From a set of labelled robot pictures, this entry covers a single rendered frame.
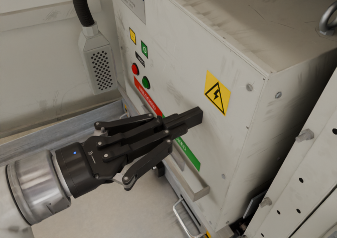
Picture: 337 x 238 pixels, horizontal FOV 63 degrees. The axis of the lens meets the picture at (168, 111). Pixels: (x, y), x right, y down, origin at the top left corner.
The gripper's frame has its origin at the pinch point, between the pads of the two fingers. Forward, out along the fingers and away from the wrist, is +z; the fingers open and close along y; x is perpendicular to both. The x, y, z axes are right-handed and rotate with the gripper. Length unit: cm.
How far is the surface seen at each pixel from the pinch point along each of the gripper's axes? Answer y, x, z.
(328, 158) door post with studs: 18.8, 7.0, 8.8
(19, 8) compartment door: -52, 2, -17
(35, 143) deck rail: -42, -36, -28
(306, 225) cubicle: 21.8, -7.1, 8.7
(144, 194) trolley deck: -9.9, -38.2, -5.3
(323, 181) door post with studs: 19.9, 3.2, 8.8
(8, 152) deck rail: -42, -35, -36
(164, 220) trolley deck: -0.5, -38.3, -3.8
